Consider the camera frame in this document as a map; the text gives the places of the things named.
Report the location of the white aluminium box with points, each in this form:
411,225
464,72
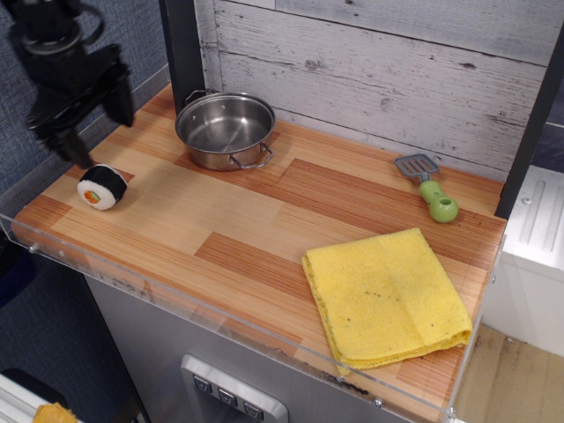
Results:
525,298

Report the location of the dark vertical post left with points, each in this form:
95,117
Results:
179,25

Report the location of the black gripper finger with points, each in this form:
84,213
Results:
117,102
70,147

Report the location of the toy sushi roll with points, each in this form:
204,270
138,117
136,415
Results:
102,187

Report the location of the stainless steel pot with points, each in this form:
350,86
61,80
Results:
226,131

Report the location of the yellow object bottom left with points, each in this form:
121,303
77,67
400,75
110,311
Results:
54,413

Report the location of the clear acrylic guard rail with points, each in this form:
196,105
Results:
196,267

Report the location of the dark vertical post right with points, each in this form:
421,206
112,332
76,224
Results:
541,109

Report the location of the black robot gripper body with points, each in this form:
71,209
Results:
70,82

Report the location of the dark vertical post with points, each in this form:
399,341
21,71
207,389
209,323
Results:
179,25
541,109

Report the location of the green grey toy spatula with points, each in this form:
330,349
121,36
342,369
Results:
442,208

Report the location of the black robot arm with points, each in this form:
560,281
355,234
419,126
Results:
53,40

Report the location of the yellow folded towel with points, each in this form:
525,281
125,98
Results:
385,299

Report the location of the silver dispenser button panel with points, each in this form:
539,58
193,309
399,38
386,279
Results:
254,404

